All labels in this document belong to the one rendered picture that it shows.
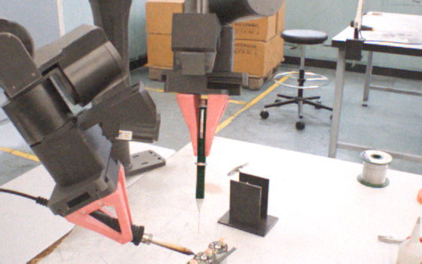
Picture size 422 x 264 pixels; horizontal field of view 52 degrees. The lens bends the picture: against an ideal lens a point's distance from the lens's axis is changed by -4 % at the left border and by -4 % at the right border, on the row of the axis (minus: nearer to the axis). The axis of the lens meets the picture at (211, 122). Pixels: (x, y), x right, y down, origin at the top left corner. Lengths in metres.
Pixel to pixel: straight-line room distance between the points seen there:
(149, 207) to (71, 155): 0.34
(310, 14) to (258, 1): 4.45
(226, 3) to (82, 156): 0.22
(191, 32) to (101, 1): 0.33
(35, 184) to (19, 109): 0.45
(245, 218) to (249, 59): 3.32
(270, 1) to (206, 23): 0.08
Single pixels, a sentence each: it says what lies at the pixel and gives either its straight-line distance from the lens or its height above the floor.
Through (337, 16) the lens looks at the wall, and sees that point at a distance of 4.85.
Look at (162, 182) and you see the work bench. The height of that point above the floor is 0.75.
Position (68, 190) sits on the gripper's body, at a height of 0.93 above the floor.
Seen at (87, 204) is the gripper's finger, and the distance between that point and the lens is 0.48.
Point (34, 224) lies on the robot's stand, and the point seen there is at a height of 0.75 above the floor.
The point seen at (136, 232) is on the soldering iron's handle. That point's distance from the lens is 0.53.
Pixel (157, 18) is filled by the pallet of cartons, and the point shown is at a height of 0.59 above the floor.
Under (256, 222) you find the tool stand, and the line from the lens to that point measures 0.71.
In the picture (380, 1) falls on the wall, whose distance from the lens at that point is 4.77.
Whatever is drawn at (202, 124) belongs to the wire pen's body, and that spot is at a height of 0.96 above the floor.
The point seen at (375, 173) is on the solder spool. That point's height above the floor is 0.78.
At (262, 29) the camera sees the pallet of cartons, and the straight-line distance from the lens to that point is 3.91.
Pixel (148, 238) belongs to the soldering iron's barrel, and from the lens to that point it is 0.54.
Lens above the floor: 1.15
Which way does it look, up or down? 21 degrees down
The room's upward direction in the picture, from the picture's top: straight up
